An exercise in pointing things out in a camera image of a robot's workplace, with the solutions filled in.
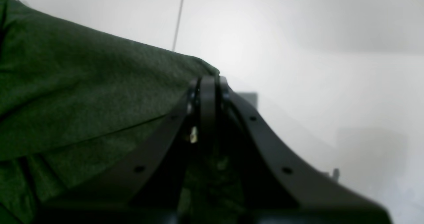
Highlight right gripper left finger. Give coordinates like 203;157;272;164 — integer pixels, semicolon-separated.
34;76;216;224

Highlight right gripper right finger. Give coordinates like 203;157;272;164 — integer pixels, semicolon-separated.
219;77;391;224

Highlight dark green t-shirt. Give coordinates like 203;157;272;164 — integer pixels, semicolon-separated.
0;0;219;224

